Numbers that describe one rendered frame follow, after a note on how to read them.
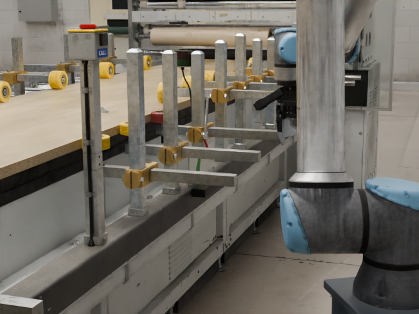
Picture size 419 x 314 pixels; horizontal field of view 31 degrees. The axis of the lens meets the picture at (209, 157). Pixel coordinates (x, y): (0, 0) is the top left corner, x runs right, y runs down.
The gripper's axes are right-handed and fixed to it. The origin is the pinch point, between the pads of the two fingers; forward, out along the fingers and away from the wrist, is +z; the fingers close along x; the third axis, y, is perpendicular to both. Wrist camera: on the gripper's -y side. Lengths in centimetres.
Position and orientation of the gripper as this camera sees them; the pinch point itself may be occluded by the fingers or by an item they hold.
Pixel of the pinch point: (280, 141)
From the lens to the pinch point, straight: 250.8
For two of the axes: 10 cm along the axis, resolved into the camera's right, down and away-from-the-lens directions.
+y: 9.5, 0.6, -3.1
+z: 0.0, 9.8, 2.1
